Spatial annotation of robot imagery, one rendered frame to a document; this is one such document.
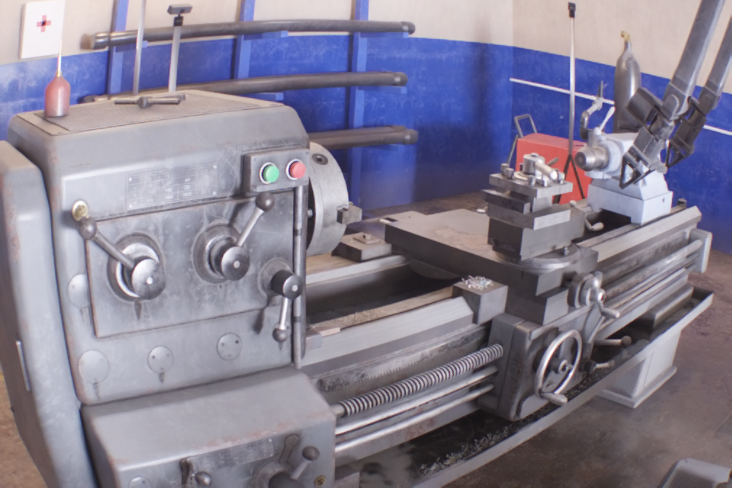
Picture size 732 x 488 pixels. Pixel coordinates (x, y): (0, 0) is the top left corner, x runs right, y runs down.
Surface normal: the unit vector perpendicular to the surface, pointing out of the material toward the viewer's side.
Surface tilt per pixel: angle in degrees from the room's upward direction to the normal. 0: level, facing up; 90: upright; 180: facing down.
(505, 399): 90
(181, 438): 32
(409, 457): 0
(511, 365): 90
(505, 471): 0
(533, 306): 90
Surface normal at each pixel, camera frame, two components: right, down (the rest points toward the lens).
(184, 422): 0.39, -0.70
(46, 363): 0.65, 0.22
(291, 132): 0.50, -0.53
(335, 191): 0.63, -0.14
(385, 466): 0.05, -0.97
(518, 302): -0.76, 0.12
